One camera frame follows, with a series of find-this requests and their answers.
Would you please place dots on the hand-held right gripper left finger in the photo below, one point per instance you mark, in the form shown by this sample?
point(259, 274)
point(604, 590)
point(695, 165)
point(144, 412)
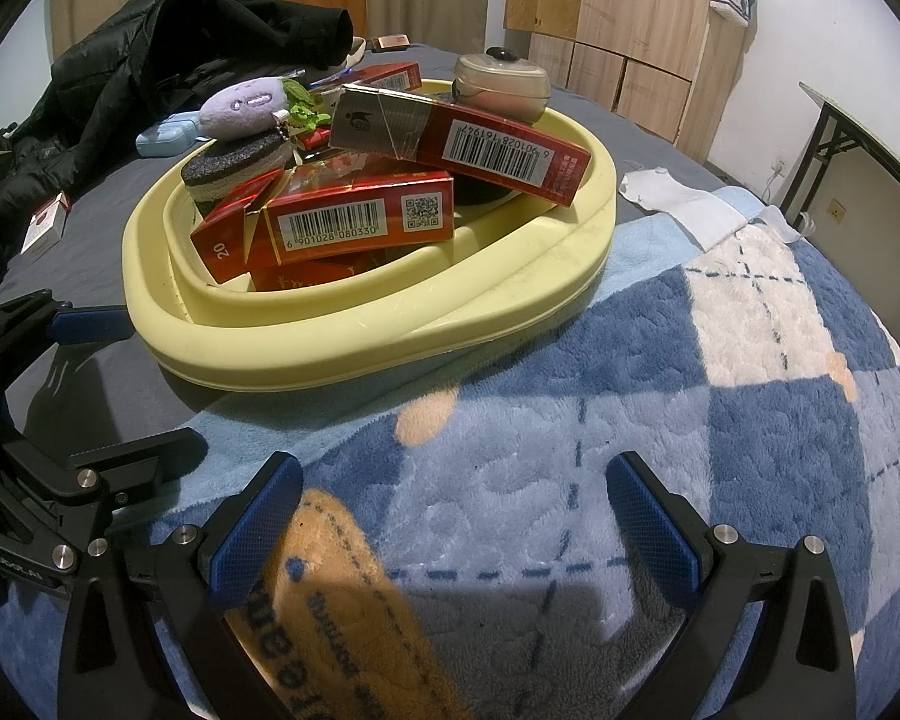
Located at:
point(259, 532)

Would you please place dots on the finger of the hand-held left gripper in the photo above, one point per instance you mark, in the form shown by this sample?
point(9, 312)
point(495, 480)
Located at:
point(142, 457)
point(90, 324)

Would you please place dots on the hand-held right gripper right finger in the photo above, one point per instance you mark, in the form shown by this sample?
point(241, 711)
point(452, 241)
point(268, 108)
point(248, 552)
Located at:
point(652, 532)

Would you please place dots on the yellow plastic basin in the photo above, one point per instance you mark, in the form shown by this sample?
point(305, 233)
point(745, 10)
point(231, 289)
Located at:
point(345, 352)

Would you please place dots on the round black speckled sponge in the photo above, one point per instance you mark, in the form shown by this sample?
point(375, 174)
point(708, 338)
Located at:
point(225, 165)

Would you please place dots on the grey bed sheet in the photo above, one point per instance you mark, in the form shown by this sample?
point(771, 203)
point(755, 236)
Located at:
point(97, 270)

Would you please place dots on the small white red box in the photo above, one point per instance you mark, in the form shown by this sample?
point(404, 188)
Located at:
point(45, 225)

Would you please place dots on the blue plaid fleece blanket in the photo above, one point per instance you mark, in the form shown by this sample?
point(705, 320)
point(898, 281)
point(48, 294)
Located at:
point(570, 427)

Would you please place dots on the light blue case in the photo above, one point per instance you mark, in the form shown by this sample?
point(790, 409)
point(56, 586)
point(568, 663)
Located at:
point(165, 136)

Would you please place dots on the red cigarette carton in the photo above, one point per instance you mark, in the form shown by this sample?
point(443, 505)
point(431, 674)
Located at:
point(345, 225)
point(386, 79)
point(307, 274)

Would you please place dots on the purple plush eggplant toy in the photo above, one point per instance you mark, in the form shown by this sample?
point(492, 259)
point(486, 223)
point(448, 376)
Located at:
point(240, 105)

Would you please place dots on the black jacket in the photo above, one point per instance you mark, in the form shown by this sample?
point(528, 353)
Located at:
point(157, 37)

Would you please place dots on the white cloth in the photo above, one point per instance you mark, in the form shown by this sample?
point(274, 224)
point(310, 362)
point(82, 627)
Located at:
point(682, 199)

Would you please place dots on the white slipper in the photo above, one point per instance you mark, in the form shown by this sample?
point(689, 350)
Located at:
point(354, 52)

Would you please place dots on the red carton with grey end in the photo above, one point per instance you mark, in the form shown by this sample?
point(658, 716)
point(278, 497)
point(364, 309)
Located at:
point(495, 150)

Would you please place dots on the small brown box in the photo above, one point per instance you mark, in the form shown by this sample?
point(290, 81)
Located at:
point(394, 43)

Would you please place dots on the folding table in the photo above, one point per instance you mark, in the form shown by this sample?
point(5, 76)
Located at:
point(877, 131)

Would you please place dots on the pink round case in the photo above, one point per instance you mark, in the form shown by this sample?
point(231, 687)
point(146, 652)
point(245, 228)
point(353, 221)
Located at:
point(502, 86)

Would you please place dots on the wooden wardrobe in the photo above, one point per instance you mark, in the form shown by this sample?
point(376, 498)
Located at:
point(637, 7)

